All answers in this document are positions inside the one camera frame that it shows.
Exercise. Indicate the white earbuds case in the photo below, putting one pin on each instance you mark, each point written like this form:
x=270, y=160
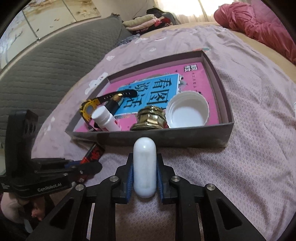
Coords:
x=144, y=167

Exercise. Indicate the yellow black wrist watch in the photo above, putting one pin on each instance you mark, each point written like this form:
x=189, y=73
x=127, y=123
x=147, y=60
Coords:
x=88, y=107

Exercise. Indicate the shallow grey cardboard box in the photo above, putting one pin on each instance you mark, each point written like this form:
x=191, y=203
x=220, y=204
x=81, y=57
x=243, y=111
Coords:
x=213, y=136

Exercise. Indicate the black triangular prism box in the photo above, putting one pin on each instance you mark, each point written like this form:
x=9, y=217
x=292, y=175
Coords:
x=114, y=104

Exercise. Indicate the large white bottle cap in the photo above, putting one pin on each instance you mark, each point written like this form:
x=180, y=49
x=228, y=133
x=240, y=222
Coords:
x=187, y=109

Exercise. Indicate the grey quilted headboard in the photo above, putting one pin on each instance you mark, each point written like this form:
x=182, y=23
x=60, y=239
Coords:
x=46, y=72

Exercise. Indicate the small white pill bottle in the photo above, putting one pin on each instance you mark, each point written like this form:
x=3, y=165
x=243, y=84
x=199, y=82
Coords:
x=105, y=120

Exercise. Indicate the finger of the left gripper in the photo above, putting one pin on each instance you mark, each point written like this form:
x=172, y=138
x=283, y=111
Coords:
x=72, y=173
x=53, y=163

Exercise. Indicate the lilac patterned bed sheet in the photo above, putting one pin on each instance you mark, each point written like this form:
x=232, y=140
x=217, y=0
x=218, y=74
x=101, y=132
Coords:
x=255, y=170

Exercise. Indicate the pink Chinese workbook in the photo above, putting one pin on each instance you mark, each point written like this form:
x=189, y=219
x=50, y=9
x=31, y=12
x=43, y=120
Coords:
x=157, y=87

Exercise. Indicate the wall mural painting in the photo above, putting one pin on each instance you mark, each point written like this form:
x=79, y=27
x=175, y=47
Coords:
x=40, y=18

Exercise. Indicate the pink quilted duvet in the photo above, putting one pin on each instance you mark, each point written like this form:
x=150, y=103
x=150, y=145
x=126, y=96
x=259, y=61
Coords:
x=259, y=22

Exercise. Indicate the stack of folded clothes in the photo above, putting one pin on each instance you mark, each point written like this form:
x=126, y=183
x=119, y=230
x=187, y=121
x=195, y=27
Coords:
x=154, y=19

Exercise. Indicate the operator hand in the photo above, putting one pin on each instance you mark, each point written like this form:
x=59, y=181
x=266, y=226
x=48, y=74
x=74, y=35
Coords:
x=16, y=209

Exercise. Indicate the brass metal fitting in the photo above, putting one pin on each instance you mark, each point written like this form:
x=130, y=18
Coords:
x=150, y=118

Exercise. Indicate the white window curtains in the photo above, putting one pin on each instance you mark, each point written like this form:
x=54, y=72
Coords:
x=188, y=11

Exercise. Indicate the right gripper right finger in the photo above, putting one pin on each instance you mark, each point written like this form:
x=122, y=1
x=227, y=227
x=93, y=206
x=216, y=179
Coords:
x=202, y=212

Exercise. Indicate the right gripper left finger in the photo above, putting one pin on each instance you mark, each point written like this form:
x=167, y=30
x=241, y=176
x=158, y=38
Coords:
x=69, y=219

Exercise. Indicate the beige mattress cover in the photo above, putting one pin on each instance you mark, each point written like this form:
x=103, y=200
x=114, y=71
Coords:
x=285, y=65

